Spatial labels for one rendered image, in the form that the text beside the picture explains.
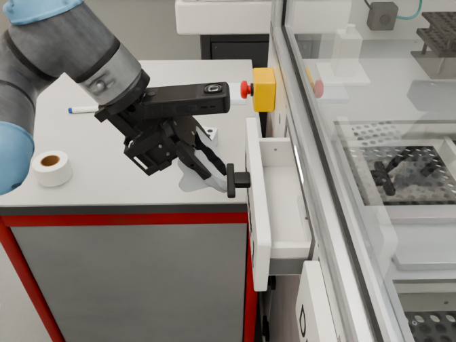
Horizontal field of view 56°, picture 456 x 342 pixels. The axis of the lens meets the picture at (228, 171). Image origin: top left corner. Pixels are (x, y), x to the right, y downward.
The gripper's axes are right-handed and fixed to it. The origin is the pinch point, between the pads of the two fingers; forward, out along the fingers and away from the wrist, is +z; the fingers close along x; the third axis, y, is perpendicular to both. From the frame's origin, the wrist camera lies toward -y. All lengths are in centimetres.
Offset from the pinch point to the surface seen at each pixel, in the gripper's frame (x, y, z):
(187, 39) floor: -266, 73, 61
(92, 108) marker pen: -43, 35, -7
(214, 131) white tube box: -28.5, 8.2, 8.6
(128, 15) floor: -315, 116, 31
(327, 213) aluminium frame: 15.6, -13.7, 0.4
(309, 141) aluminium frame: 1.8, -14.0, 0.5
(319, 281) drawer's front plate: 20.4, -9.5, 5.0
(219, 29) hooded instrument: -80, 6, 7
